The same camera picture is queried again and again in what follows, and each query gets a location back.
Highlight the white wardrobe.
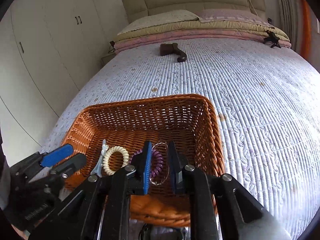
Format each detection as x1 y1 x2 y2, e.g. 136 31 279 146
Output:
1 0 107 165

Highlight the brown wicker basket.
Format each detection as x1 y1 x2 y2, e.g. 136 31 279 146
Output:
61 94 225 227

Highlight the light blue hair clip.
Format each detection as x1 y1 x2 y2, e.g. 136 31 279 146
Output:
90 139 109 178

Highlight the white quilted bedspread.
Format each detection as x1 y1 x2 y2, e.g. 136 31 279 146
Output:
42 38 319 239

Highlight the cream spiral hair tie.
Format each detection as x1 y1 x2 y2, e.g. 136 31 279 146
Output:
102 145 130 176

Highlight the grey orange curtain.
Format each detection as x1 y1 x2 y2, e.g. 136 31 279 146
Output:
278 0 311 60

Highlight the black tripod clamp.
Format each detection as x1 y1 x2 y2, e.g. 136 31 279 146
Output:
263 30 281 48

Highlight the pink folded quilt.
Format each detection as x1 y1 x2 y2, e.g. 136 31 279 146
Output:
113 29 292 55

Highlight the purple spiral hair tie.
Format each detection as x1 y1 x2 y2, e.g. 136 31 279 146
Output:
131 148 164 178

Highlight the clear crystal bead bracelet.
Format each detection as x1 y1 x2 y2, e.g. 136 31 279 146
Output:
149 141 171 186

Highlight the beige folded quilt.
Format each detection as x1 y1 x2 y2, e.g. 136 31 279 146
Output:
114 21 290 42

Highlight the beige padded headboard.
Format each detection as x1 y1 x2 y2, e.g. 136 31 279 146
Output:
122 0 267 23

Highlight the pink pillow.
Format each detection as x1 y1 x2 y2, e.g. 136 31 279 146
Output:
197 9 273 27

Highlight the bedside nightstand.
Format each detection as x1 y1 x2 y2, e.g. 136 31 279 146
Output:
101 53 116 67

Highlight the white floral pillow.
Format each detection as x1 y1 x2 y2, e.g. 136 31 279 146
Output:
118 10 199 35

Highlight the brown wooden back scratcher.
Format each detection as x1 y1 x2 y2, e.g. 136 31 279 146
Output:
159 43 187 63

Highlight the black smart watch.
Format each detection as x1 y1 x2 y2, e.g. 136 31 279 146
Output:
138 224 187 240

